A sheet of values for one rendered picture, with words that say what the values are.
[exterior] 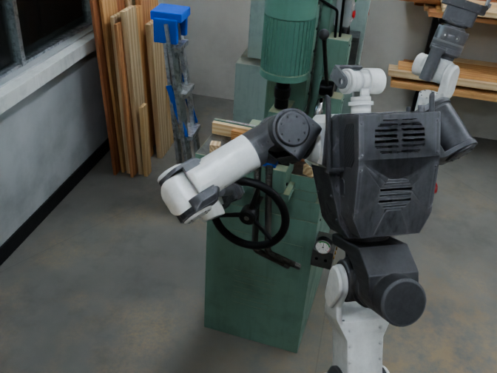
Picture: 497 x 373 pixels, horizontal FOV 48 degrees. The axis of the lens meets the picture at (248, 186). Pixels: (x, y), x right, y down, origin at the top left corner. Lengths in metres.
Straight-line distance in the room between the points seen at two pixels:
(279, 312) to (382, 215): 1.18
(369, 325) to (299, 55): 0.91
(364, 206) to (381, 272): 0.17
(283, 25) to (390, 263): 0.89
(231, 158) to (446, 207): 2.58
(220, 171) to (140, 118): 2.22
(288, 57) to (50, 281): 1.67
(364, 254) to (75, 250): 2.02
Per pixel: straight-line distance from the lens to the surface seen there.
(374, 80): 1.45
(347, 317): 1.55
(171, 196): 1.31
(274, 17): 1.90
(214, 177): 1.27
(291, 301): 2.36
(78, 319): 2.73
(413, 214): 1.36
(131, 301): 2.77
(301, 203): 2.05
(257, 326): 2.52
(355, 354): 1.58
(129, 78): 3.40
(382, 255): 1.37
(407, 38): 4.42
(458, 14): 1.69
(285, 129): 1.28
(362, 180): 1.26
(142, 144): 3.55
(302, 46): 1.92
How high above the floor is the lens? 1.93
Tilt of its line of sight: 33 degrees down
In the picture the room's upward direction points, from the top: 4 degrees clockwise
